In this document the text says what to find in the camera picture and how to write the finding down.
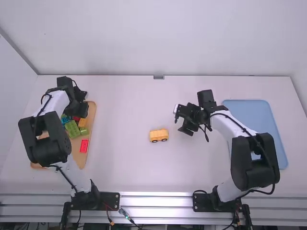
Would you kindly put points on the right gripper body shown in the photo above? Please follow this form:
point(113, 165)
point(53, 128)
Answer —
point(189, 112)

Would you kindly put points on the red toy brick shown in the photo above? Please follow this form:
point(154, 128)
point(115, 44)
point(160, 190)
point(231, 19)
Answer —
point(83, 146)
point(76, 118)

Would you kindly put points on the green toy brick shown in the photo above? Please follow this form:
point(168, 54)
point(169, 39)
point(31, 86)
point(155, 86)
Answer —
point(84, 131)
point(72, 129)

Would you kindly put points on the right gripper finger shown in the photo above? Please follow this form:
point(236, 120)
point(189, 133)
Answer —
point(176, 119)
point(188, 130)

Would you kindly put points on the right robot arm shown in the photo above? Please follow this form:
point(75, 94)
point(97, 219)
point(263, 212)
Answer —
point(254, 155)

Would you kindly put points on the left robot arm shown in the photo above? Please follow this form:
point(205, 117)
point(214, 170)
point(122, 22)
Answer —
point(51, 143)

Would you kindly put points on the yellow toy car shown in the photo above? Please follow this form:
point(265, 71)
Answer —
point(158, 135)

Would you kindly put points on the silver rails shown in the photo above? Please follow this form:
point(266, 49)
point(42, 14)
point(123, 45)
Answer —
point(156, 203)

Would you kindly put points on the yellow toy brick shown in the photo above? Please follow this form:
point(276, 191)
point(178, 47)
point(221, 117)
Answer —
point(83, 123)

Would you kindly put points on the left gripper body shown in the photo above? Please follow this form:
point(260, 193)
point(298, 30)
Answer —
point(82, 109)

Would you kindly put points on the blue mat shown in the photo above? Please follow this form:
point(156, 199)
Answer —
point(263, 119)

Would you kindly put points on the tan tray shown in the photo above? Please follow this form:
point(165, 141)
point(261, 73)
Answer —
point(92, 115)

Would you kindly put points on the blue toy brick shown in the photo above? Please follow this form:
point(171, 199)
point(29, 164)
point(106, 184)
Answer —
point(65, 120)

